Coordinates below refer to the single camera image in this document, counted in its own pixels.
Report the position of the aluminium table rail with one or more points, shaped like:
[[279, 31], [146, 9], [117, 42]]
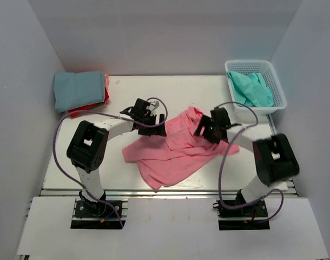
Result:
[[184, 193]]

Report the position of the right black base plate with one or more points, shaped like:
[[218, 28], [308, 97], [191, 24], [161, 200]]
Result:
[[248, 218]]

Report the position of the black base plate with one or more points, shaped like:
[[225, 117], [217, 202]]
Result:
[[248, 218], [83, 218]]

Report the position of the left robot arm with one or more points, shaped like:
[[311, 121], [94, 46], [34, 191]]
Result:
[[87, 148]]

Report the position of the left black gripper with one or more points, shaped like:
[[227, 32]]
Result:
[[150, 130]]

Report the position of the folded blue-grey t shirt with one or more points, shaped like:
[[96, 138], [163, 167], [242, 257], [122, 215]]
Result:
[[74, 90]]

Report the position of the teal t shirt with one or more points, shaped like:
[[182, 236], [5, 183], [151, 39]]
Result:
[[251, 90]]

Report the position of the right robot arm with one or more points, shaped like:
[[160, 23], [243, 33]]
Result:
[[274, 158]]

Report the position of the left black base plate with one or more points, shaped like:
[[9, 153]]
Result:
[[83, 218]]

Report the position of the folded light pink t shirt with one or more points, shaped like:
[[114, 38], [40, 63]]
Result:
[[106, 79]]

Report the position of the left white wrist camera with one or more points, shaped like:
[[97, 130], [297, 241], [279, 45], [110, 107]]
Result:
[[154, 105]]

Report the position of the white plastic basket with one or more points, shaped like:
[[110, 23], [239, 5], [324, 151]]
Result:
[[266, 69]]

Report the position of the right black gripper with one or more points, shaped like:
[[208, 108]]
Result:
[[205, 131]]

